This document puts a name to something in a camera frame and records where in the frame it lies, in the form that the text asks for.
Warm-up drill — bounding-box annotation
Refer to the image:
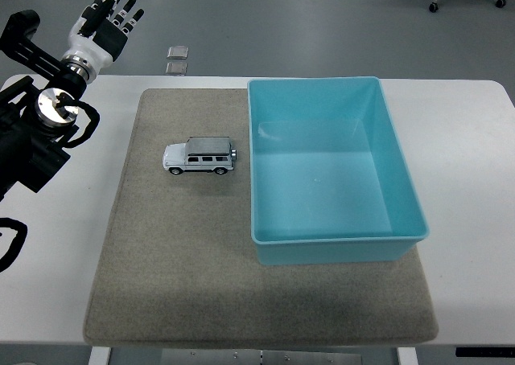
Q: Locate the white table leg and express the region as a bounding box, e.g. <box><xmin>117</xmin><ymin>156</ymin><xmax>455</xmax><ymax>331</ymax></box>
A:
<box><xmin>396</xmin><ymin>346</ymin><xmax>419</xmax><ymax>365</ymax></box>
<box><xmin>88</xmin><ymin>346</ymin><xmax>112</xmax><ymax>365</ymax></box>

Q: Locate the white toy car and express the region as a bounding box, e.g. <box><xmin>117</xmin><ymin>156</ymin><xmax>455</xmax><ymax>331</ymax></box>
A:
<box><xmin>162</xmin><ymin>135</ymin><xmax>239</xmax><ymax>176</ymax></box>

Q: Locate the blue plastic box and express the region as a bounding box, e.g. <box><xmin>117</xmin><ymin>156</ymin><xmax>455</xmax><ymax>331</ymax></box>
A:
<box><xmin>246</xmin><ymin>76</ymin><xmax>431</xmax><ymax>266</ymax></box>

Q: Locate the grey metal plate with screws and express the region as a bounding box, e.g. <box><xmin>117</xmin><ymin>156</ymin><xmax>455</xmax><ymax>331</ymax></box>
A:
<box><xmin>160</xmin><ymin>349</ymin><xmax>363</xmax><ymax>365</ymax></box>

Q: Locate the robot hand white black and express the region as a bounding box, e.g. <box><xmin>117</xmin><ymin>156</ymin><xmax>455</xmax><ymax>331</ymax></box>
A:
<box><xmin>63</xmin><ymin>0</ymin><xmax>145</xmax><ymax>80</ymax></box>

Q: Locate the grey felt mat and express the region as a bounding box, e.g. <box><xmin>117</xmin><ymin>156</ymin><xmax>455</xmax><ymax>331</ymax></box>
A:
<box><xmin>82</xmin><ymin>87</ymin><xmax>439</xmax><ymax>348</ymax></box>

